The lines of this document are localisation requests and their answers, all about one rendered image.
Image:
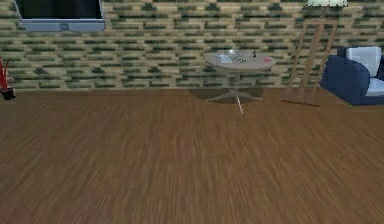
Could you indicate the small pink object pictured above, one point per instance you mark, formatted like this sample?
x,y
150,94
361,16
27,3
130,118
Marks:
x,y
267,59

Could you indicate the blue sofa with white cushions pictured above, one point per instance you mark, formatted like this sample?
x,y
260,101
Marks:
x,y
353,78

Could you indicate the red plant in black pot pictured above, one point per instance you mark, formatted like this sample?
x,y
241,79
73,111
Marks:
x,y
4,81

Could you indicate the round beige pedestal table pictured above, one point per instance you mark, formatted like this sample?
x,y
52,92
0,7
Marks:
x,y
239,65

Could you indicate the clear glass bowl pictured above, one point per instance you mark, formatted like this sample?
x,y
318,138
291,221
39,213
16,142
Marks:
x,y
232,52

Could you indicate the wooden tripod floor lamp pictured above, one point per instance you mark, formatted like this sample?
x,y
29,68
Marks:
x,y
312,50

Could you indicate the small dark flat object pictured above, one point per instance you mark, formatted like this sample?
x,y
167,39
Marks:
x,y
240,60

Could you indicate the grey framed television set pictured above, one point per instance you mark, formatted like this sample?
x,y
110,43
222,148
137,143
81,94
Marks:
x,y
60,16

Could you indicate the small dark bottle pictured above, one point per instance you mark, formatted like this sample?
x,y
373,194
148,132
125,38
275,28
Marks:
x,y
254,54

